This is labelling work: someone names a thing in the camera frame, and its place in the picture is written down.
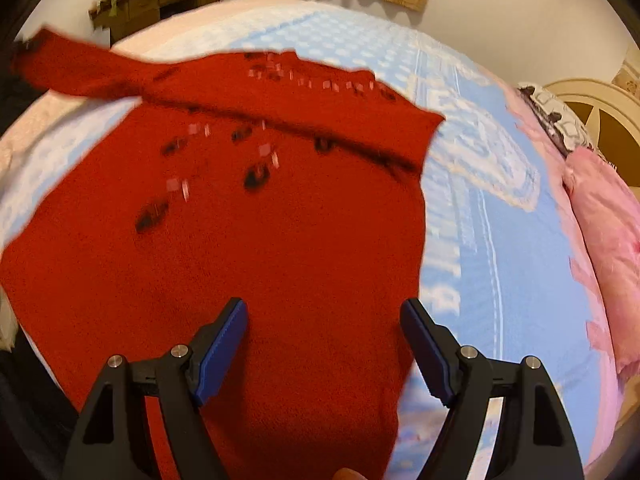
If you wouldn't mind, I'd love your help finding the cream arched headboard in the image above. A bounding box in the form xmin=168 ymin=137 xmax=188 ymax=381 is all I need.
xmin=542 ymin=77 xmax=640 ymax=171

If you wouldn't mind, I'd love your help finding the pink bed sheet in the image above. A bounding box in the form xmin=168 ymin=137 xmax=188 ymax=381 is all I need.
xmin=0 ymin=0 xmax=631 ymax=476

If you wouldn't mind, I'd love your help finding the black and white patterned pillow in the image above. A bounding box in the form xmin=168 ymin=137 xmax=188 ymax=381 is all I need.
xmin=517 ymin=82 xmax=608 ymax=161

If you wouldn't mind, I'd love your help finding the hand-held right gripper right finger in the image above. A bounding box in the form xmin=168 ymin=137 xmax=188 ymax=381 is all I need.
xmin=400 ymin=298 xmax=586 ymax=480

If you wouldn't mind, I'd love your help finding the red knit sweater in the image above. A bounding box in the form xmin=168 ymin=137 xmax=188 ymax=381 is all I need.
xmin=0 ymin=27 xmax=447 ymax=480

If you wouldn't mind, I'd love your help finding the wooden desk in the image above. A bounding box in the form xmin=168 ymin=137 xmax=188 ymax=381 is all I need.
xmin=89 ymin=0 xmax=226 ymax=43

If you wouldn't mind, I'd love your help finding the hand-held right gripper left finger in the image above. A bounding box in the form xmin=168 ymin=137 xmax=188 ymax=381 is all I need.
xmin=62 ymin=297 xmax=249 ymax=480

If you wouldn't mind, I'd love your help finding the pink quilt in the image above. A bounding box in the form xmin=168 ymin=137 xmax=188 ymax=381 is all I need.
xmin=562 ymin=146 xmax=640 ymax=376

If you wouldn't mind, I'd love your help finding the blue and white printed blanket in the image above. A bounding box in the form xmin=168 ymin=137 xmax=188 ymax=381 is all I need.
xmin=0 ymin=0 xmax=608 ymax=480

